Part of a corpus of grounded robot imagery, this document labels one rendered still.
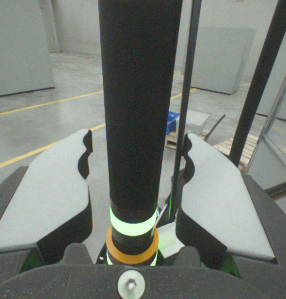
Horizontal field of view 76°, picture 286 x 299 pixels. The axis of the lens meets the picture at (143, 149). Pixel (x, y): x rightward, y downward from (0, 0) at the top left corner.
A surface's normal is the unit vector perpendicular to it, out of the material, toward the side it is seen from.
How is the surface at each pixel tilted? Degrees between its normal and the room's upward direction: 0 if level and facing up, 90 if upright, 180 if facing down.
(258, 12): 90
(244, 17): 90
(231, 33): 90
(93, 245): 0
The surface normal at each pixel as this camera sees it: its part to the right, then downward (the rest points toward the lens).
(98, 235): 0.05, -0.85
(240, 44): -0.60, 0.39
